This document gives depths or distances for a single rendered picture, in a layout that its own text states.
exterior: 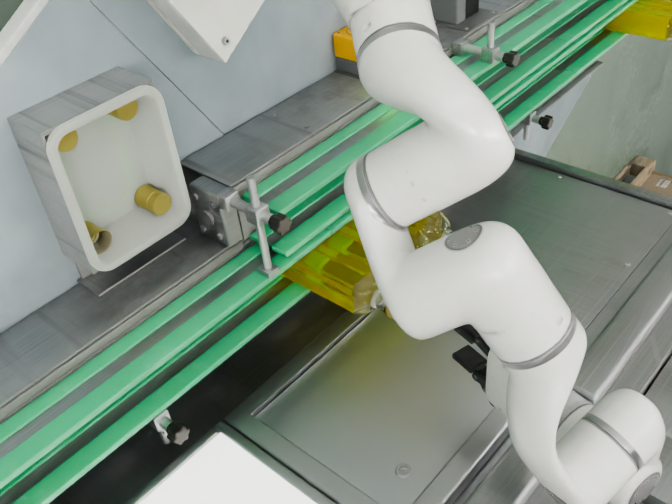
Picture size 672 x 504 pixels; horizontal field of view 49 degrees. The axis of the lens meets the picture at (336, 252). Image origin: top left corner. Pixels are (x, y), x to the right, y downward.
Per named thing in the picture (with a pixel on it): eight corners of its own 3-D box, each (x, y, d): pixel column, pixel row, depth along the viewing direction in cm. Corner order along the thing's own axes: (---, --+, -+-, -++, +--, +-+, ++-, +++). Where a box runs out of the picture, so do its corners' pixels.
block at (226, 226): (197, 235, 116) (227, 251, 112) (184, 184, 110) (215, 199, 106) (214, 223, 118) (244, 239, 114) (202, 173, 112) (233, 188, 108)
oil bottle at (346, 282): (267, 270, 122) (368, 323, 110) (262, 242, 119) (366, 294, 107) (291, 252, 125) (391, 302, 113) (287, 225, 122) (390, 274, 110)
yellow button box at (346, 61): (333, 69, 137) (364, 78, 132) (329, 30, 132) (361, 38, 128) (358, 55, 140) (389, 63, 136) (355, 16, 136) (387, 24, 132)
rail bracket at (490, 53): (448, 55, 141) (510, 71, 133) (448, 18, 136) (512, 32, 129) (460, 48, 143) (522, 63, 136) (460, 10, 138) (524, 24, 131)
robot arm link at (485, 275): (566, 243, 80) (448, 293, 87) (463, 84, 72) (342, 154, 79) (574, 345, 67) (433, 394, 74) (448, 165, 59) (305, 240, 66)
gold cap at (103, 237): (85, 245, 101) (67, 233, 103) (100, 258, 104) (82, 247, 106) (102, 225, 102) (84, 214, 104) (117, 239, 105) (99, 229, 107)
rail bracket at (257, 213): (230, 260, 114) (288, 291, 107) (208, 166, 103) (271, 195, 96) (244, 250, 115) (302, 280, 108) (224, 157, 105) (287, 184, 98)
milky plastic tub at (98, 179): (63, 257, 106) (98, 280, 101) (6, 117, 92) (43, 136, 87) (159, 199, 116) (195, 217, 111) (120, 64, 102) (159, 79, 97)
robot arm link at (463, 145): (319, 68, 74) (337, 186, 67) (436, -9, 67) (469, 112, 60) (396, 130, 84) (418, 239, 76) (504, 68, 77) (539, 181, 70)
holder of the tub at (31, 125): (74, 283, 110) (105, 303, 105) (6, 117, 93) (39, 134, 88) (165, 225, 119) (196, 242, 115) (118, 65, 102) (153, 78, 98)
